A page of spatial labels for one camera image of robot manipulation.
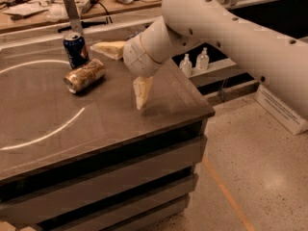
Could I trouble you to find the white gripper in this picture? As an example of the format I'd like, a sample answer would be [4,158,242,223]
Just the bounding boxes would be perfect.
[90,34,162,110]

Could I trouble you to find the orange LaCroix can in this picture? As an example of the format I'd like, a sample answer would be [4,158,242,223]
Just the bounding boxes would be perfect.
[64,59,106,94]

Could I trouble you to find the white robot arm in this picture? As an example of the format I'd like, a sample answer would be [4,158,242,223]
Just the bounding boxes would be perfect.
[123,0,308,118]

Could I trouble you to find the blue Pepsi can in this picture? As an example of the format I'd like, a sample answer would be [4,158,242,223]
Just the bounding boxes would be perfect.
[63,32,90,69]

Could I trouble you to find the left clear sanitizer bottle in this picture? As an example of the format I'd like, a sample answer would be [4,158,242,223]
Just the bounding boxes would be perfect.
[179,54,193,77]

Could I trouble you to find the clear sanitizer bottle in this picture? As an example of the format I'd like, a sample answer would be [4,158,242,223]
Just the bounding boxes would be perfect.
[195,47,209,70]
[179,54,193,77]

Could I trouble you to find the right clear sanitizer bottle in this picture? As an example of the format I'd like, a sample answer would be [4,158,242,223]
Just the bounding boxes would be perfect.
[195,47,209,70]

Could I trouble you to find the grey drawer cabinet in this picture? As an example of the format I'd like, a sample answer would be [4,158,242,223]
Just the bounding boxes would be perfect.
[0,120,206,231]

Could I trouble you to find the white paper sheets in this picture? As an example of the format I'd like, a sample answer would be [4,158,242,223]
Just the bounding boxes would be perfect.
[3,3,49,15]

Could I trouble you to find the white cardboard box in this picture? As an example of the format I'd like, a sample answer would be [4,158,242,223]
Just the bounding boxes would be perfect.
[254,85,308,135]

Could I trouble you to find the metal bracket post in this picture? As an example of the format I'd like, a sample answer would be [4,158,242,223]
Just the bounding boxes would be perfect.
[63,0,83,34]

